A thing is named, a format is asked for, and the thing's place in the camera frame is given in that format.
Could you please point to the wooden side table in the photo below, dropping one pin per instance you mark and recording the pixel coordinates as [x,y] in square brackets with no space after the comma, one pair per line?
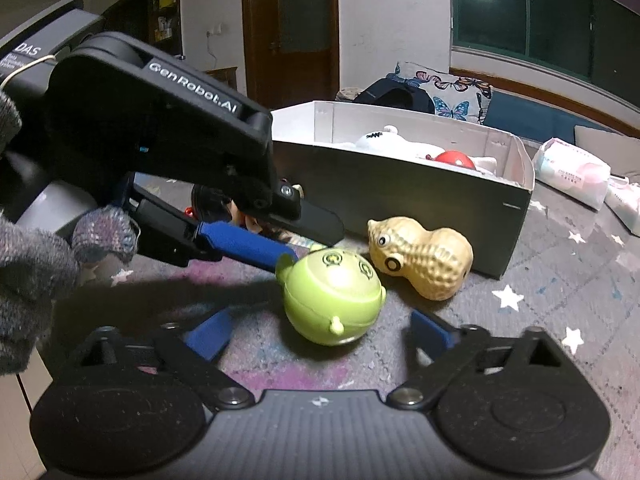
[222,77]

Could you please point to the dark wooden bookcase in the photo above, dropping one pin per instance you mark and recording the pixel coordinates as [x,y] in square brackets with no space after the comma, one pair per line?
[160,10]

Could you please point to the grey folded cloth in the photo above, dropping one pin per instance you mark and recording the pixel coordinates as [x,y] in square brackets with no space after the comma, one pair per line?
[347,94]

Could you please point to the green round toy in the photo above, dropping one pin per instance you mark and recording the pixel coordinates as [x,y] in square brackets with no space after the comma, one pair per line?
[330,300]

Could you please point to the white wall socket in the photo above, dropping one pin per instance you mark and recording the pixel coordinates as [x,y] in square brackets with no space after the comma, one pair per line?
[215,29]

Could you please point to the dark window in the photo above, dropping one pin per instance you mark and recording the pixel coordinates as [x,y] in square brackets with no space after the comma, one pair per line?
[550,15]

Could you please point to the white cushion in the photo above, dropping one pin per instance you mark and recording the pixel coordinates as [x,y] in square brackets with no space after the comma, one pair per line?
[605,137]

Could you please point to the white plush toy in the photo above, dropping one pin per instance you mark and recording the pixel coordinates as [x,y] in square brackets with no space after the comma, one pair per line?
[375,140]

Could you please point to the person's left hand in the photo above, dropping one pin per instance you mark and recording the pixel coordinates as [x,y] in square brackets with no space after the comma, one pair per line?
[30,285]

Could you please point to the beige peanut toy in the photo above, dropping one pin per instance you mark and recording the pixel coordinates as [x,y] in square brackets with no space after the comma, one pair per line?
[430,260]

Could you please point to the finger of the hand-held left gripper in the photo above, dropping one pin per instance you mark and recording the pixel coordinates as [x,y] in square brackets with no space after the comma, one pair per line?
[245,245]
[310,220]

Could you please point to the butterfly print pillow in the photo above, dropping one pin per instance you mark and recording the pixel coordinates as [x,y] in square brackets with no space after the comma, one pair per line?
[450,90]

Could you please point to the brown wooden door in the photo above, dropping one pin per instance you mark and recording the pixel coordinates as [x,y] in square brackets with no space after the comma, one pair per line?
[295,30]

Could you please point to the blue sofa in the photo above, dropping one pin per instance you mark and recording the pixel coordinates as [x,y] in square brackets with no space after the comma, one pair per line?
[530,115]

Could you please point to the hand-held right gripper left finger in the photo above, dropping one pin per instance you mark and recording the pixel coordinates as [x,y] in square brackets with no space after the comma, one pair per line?
[210,332]

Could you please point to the red round toy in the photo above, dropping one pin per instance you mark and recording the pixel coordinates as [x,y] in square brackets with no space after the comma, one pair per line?
[455,159]

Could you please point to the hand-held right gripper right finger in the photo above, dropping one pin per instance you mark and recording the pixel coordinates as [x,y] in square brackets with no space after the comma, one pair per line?
[432,332]

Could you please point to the pink tissue pack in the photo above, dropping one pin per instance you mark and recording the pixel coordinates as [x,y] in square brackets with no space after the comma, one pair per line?
[570,172]
[625,205]

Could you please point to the grey cardboard box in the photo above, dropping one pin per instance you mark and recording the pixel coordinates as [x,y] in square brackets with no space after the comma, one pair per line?
[400,200]

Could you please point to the black backpack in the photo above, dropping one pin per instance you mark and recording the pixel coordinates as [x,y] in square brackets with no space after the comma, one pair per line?
[395,95]

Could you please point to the star printed tablecloth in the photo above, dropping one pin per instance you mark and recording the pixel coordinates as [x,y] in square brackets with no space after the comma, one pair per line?
[550,300]

